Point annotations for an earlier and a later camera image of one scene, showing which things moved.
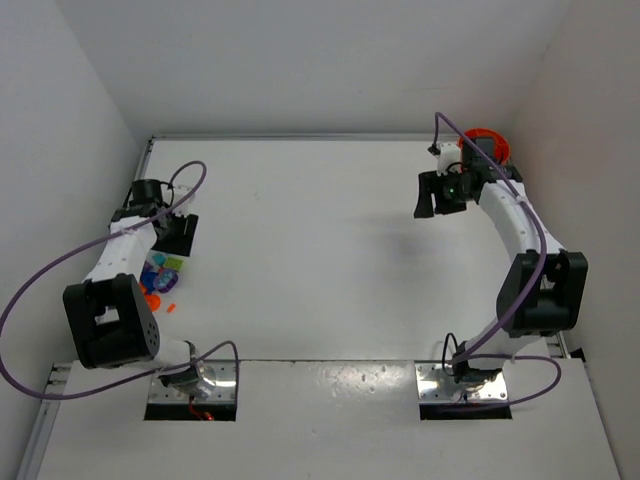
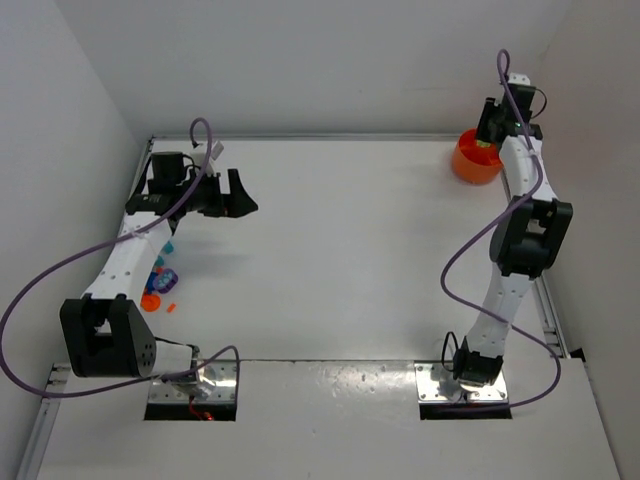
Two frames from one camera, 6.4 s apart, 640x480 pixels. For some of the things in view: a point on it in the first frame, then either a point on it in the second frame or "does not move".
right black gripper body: (439, 192) to (486, 126)
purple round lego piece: (165, 280) does not move
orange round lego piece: (154, 302) does not move
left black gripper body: (181, 233) to (223, 195)
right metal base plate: (434, 384) does not move
